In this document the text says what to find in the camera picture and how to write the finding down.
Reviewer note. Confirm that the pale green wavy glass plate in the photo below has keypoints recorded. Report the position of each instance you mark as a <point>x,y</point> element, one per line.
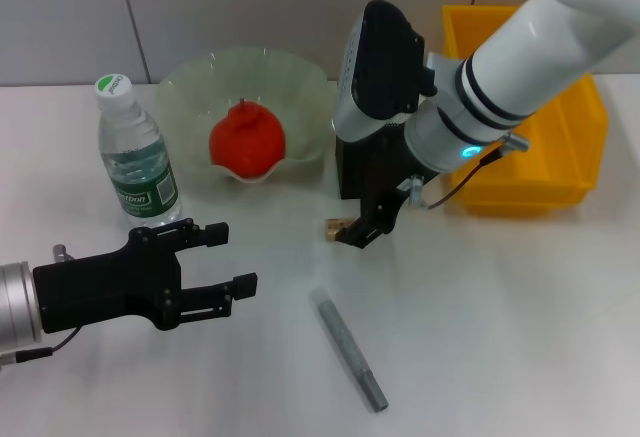
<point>185,107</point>

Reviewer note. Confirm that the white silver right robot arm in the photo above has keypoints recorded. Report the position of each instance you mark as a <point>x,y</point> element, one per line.
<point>525,57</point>

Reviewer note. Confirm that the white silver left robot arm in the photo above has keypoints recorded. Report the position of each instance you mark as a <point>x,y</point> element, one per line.
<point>15,302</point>

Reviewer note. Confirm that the small beige eraser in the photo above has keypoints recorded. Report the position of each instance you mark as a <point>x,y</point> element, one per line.
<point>333,226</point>

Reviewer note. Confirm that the grey marker pen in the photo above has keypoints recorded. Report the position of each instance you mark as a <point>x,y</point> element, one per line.
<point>345,347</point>

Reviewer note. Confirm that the yellow plastic storage bin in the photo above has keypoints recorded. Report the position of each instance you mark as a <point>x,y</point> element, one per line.
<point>550,182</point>

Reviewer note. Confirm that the clear green-label water bottle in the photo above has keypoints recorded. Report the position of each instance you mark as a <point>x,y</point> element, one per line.
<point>140,182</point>

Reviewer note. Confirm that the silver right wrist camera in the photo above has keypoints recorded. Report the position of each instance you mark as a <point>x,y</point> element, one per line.
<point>380,67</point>

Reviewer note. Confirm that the black mesh pen holder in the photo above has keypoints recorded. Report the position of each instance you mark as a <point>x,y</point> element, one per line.
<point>350,172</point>

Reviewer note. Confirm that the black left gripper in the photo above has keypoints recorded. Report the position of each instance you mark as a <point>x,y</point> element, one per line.
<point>100,287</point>

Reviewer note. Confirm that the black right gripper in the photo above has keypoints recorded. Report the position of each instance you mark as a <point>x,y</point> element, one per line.
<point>385,177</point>

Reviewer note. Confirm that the red-orange toy orange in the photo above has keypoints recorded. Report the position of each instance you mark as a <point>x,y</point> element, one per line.
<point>247,142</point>

